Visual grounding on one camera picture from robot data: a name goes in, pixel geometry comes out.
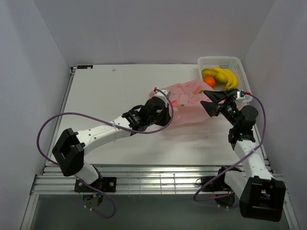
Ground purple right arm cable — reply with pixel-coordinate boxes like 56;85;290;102
193;93;267;208

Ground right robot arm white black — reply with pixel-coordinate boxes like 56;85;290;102
196;89;286;222

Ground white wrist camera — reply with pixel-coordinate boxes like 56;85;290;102
235;90;252;103
153;88;171;107

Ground orange fake orange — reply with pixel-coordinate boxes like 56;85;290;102
203;76;216;88

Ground dark label on table corner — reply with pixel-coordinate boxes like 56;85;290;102
76;65;93;69

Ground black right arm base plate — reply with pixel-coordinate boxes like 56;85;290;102
195;175;244;193

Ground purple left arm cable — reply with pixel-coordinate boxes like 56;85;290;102
37;88;175;218

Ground white plastic basket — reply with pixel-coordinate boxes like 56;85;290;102
198;56;251;92

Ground yellow fake lemon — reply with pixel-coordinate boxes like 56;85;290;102
214;72;228;84

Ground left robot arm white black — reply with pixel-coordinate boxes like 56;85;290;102
52;95;171;192

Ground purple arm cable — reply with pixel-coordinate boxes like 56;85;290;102
37;88;175;218
193;93;267;208

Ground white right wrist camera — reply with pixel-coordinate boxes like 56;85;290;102
235;90;252;103

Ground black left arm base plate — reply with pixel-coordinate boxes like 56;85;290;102
74;177;117;193

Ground aluminium table edge rail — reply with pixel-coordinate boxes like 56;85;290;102
30;165;288;195

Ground yellow fake banana bunch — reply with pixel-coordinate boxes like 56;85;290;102
212;67;238;91

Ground yellow fake fruit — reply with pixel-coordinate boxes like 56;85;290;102
201;69;217;79

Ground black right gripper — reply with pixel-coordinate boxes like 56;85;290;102
200;89;239;128

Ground pink plastic bag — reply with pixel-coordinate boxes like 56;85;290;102
165;79;213;126

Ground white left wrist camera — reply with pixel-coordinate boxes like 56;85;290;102
153;88;171;107

